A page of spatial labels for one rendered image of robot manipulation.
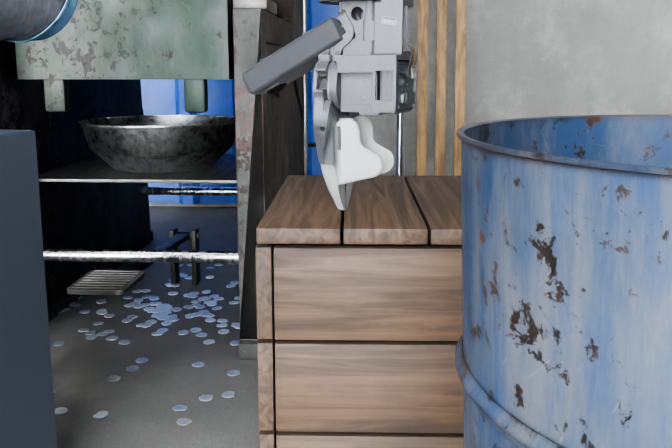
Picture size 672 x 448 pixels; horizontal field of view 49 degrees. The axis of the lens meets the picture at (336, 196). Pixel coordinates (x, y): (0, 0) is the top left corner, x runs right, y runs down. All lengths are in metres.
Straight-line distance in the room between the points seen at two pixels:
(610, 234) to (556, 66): 2.45
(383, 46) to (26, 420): 0.60
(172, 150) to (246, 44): 0.31
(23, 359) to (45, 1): 0.42
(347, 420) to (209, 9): 0.79
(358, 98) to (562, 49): 2.15
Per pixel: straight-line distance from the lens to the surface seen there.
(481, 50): 2.75
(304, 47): 0.72
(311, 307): 0.83
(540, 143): 0.66
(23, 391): 0.96
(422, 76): 2.41
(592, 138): 0.70
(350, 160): 0.71
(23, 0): 0.95
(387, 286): 0.82
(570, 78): 2.82
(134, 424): 1.19
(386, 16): 0.69
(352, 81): 0.70
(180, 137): 1.49
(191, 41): 1.38
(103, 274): 1.37
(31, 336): 0.96
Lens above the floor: 0.52
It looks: 10 degrees down
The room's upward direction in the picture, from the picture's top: straight up
